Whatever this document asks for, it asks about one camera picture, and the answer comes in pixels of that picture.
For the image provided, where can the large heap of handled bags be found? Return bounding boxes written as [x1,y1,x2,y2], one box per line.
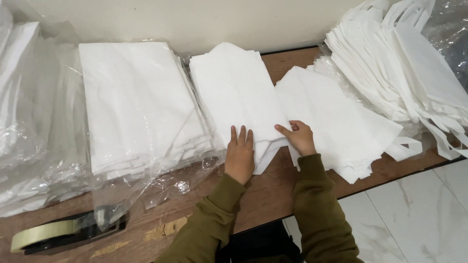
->
[306,0,468,160]

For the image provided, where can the person's right hand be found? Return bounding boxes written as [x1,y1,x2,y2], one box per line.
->
[274,120,317,157]

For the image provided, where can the person's left hand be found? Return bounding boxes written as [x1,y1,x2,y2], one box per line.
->
[224,125,255,186]

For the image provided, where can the small stack of white bags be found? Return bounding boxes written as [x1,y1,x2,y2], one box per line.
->
[189,42,293,175]

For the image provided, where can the plastic-wrapped pack of white bags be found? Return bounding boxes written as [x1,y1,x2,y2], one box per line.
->
[78,41,216,181]

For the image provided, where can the flat pile of white bags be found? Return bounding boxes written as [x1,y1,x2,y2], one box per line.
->
[274,66,423,185]

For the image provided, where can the clear plastic wrapped bundle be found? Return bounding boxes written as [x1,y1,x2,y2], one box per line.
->
[0,7,92,218]

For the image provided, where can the tape dispenser with beige tape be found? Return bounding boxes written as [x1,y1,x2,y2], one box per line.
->
[10,210,127,255]

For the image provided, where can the crumpled clear plastic sheet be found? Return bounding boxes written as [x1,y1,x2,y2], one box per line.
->
[420,0,468,92]

